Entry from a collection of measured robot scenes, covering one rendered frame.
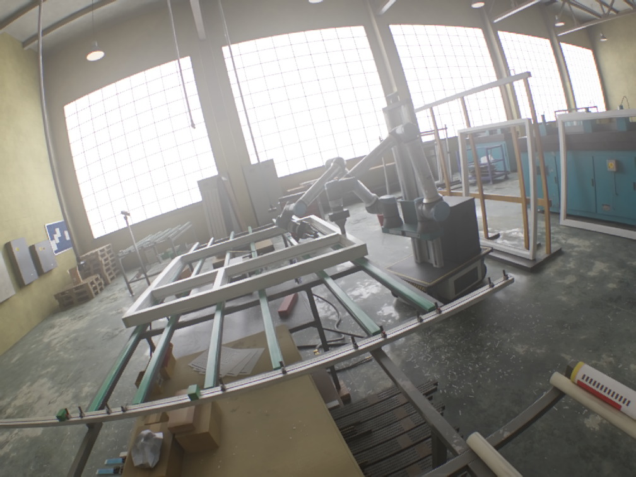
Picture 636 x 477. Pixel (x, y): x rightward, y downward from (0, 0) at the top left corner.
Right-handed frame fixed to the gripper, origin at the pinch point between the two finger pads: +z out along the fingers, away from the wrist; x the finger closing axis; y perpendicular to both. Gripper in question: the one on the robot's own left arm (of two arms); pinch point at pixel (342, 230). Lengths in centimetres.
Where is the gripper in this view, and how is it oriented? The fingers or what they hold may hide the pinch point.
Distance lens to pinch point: 206.6
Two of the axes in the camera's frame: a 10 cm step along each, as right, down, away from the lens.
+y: 2.1, 1.8, -9.6
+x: 9.4, -2.9, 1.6
